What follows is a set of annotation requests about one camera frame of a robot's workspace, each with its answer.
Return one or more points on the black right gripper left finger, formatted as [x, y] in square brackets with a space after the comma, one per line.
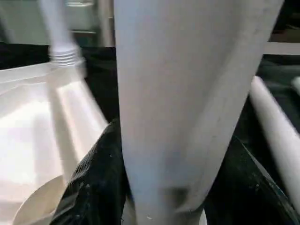
[98, 187]

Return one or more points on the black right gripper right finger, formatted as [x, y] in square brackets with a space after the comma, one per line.
[243, 192]

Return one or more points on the white plastic table top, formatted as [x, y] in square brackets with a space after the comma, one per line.
[35, 117]

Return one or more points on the black shiny table mat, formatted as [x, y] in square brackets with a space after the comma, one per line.
[100, 82]

